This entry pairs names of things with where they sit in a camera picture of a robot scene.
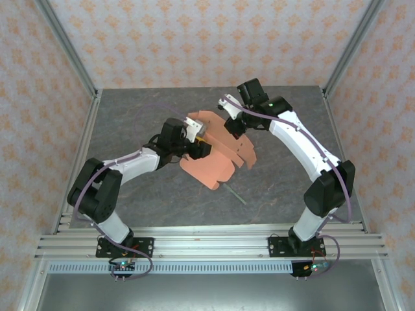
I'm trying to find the orange paper box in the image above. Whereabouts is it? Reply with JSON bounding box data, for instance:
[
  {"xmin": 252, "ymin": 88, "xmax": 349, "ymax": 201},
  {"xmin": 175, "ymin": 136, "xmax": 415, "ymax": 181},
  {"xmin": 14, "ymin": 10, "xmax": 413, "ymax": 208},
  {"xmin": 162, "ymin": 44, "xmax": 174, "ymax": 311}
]
[{"xmin": 179, "ymin": 109, "xmax": 258, "ymax": 191}]

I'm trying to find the green stick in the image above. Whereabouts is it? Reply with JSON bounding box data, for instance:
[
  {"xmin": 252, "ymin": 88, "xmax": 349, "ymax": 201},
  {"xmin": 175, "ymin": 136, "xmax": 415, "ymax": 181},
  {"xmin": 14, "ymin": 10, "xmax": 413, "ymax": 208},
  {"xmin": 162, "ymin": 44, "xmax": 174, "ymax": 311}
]
[{"xmin": 221, "ymin": 183, "xmax": 248, "ymax": 206}]

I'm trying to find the narrow aluminium extrusion beam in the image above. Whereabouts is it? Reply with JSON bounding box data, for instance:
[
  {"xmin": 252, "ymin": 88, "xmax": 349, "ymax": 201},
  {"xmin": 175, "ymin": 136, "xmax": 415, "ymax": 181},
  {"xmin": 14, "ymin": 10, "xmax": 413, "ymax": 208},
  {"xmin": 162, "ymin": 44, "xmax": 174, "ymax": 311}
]
[{"xmin": 57, "ymin": 225, "xmax": 369, "ymax": 237}]

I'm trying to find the wide aluminium extrusion beam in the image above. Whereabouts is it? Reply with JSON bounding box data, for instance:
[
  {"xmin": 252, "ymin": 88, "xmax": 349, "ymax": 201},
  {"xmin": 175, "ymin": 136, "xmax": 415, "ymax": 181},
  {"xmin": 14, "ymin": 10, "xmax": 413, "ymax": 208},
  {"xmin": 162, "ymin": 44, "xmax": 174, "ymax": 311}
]
[{"xmin": 34, "ymin": 235, "xmax": 390, "ymax": 260}]

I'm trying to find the grey metal panel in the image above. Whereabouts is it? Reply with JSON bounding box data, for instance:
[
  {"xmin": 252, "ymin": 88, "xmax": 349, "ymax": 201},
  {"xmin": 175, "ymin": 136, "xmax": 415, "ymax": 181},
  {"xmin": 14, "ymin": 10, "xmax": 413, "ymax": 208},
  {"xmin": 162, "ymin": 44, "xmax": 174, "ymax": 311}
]
[{"xmin": 35, "ymin": 273, "xmax": 386, "ymax": 311}]

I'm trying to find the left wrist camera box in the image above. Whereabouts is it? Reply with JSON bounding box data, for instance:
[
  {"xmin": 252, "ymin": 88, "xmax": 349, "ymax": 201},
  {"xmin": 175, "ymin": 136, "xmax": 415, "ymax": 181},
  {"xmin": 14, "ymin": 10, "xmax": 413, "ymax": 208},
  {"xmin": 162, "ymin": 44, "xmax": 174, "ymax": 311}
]
[{"xmin": 184, "ymin": 117, "xmax": 208, "ymax": 143}]

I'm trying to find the aluminium side rail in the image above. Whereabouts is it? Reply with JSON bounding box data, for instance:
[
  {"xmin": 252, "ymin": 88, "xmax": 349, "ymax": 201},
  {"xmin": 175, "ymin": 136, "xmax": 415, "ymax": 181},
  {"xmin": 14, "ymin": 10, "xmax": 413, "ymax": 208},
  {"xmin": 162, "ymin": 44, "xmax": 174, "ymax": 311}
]
[
  {"xmin": 322, "ymin": 86, "xmax": 370, "ymax": 233},
  {"xmin": 51, "ymin": 89, "xmax": 104, "ymax": 235}
]

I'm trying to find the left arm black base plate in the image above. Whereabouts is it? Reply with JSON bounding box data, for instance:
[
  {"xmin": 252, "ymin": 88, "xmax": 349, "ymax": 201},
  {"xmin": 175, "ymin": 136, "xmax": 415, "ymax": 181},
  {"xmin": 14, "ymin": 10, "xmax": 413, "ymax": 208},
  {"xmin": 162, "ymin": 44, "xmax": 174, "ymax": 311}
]
[{"xmin": 95, "ymin": 236, "xmax": 155, "ymax": 259}]

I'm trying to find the grey slotted cable duct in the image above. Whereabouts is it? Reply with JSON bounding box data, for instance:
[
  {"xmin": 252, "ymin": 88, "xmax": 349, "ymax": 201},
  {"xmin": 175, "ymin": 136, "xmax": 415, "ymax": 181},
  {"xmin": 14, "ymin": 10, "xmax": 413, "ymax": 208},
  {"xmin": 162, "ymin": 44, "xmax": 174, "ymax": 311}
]
[{"xmin": 47, "ymin": 262, "xmax": 312, "ymax": 275}]

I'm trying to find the aluminium frame post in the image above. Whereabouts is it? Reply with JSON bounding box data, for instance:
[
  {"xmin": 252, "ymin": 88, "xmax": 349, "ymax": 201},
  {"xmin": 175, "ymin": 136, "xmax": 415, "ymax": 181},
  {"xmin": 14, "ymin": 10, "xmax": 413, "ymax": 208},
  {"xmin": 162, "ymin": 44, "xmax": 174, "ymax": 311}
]
[
  {"xmin": 323, "ymin": 0, "xmax": 386, "ymax": 98},
  {"xmin": 34, "ymin": 0, "xmax": 99, "ymax": 98}
]

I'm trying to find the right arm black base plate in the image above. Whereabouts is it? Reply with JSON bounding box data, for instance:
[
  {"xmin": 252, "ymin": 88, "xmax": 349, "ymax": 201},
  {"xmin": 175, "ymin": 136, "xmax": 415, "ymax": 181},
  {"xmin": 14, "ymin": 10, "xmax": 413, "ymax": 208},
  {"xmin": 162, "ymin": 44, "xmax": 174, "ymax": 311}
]
[{"xmin": 268, "ymin": 235, "xmax": 328, "ymax": 259}]

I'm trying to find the short aluminium frame leg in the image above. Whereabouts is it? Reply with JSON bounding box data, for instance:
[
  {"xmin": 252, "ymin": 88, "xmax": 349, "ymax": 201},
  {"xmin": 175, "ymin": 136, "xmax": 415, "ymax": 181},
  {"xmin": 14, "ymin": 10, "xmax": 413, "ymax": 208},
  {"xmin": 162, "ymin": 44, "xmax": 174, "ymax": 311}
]
[
  {"xmin": 18, "ymin": 259, "xmax": 50, "ymax": 311},
  {"xmin": 370, "ymin": 259, "xmax": 399, "ymax": 311}
]

